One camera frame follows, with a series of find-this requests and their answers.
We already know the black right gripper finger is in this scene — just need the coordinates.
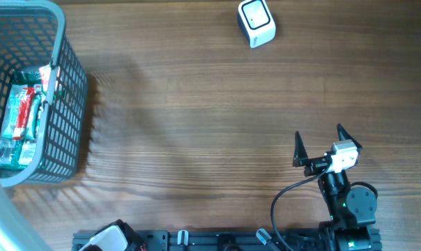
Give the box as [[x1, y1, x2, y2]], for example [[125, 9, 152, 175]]
[[337, 123, 362, 152], [293, 131, 309, 167]]

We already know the light green wipes packet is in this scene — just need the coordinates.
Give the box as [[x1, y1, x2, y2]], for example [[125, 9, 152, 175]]
[[24, 91, 45, 141]]

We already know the red Nescafe sachet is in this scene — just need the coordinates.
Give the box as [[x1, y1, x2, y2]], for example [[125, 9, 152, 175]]
[[13, 87, 35, 140]]

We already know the green 3M gloves package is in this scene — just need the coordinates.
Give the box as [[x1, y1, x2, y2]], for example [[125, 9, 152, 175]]
[[0, 65, 52, 171]]

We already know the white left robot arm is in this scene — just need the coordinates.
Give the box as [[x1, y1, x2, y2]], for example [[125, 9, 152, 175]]
[[0, 184, 148, 251]]

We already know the white barcode scanner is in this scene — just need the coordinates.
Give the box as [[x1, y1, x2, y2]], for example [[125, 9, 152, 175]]
[[237, 0, 276, 49]]

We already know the grey plastic shopping basket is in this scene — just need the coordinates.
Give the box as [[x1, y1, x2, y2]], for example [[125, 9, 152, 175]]
[[0, 1, 89, 188]]

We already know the black right camera cable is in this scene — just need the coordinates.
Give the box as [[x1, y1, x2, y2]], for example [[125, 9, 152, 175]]
[[270, 163, 333, 251]]

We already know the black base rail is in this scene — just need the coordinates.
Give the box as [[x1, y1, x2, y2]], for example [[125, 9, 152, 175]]
[[72, 228, 383, 251]]

